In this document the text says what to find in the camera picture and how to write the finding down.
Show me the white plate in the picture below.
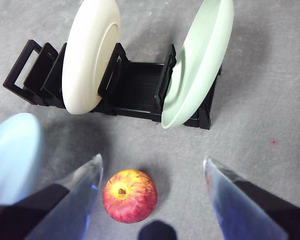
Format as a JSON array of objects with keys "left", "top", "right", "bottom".
[{"left": 61, "top": 0, "right": 122, "bottom": 116}]

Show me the green plate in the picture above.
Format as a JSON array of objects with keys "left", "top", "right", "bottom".
[{"left": 161, "top": 0, "right": 235, "bottom": 130}]

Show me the red apple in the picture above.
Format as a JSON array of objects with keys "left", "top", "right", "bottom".
[{"left": 102, "top": 169, "right": 159, "bottom": 224}]

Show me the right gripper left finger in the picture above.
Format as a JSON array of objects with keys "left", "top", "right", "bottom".
[{"left": 0, "top": 153, "right": 104, "bottom": 240}]

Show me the black plate rack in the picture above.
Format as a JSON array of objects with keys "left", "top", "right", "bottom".
[{"left": 2, "top": 39, "right": 222, "bottom": 131}]

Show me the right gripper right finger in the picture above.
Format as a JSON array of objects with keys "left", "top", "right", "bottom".
[{"left": 203, "top": 156, "right": 300, "bottom": 240}]

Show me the blue plate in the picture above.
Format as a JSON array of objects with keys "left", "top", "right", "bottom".
[{"left": 0, "top": 112, "right": 45, "bottom": 206}]

